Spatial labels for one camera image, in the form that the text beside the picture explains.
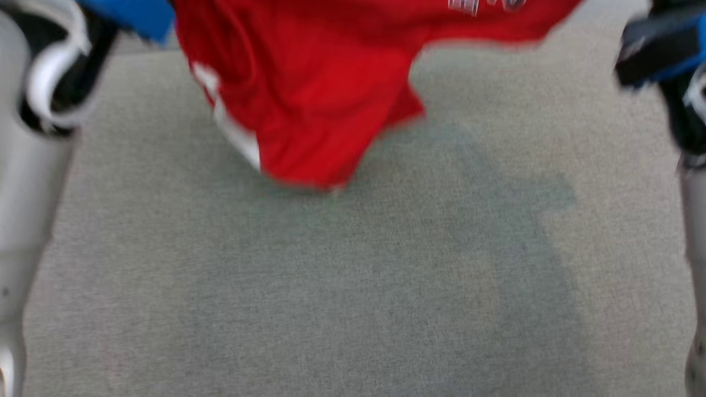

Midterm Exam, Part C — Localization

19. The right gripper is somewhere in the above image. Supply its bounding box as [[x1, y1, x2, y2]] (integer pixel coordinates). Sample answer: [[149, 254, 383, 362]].
[[659, 58, 706, 156]]

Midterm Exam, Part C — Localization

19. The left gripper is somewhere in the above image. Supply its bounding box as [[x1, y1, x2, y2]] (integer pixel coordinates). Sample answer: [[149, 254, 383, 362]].
[[15, 0, 120, 136]]

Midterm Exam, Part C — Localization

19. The red Bulls basketball jersey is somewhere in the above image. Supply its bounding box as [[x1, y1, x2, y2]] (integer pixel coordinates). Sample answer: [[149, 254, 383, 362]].
[[171, 0, 584, 191]]

